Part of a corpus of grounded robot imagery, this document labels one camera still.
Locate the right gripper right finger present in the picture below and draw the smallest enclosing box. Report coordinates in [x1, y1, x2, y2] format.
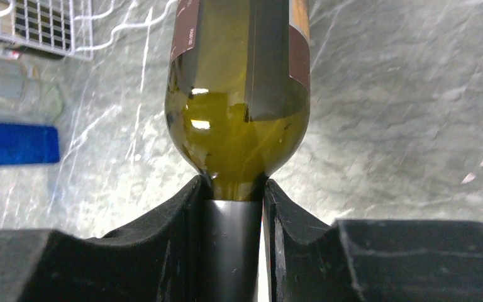
[264, 180, 483, 301]

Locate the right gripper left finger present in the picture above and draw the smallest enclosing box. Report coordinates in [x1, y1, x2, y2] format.
[0, 176, 203, 301]

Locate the dark bottle silver cap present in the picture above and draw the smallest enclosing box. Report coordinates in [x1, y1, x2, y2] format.
[165, 1, 311, 301]

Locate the blue vodka bottle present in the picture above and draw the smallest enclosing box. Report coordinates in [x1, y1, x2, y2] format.
[0, 123, 60, 165]

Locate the thin clear bottle rack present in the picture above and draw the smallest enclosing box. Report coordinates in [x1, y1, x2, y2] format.
[0, 59, 65, 125]

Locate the white wire wine rack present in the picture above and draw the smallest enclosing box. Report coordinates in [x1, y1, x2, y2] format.
[0, 1, 175, 60]

